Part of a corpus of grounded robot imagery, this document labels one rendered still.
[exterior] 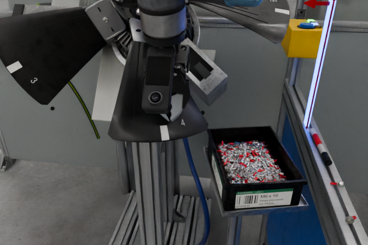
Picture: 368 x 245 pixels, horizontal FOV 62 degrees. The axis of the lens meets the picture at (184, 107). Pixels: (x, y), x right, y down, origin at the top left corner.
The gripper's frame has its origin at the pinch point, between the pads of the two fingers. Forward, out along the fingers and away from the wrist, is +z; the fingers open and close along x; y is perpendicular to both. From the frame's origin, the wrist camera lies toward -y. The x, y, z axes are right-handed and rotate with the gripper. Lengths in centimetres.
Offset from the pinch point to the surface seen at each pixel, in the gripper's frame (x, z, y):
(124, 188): 42, 112, 45
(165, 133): 0.7, 2.6, -1.9
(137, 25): 10.0, -11.0, 18.1
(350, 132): -77, 77, 71
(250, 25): -15.3, -13.4, 16.0
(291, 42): -30, 7, 42
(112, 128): 10.6, -1.2, -5.0
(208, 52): -3, 36, 77
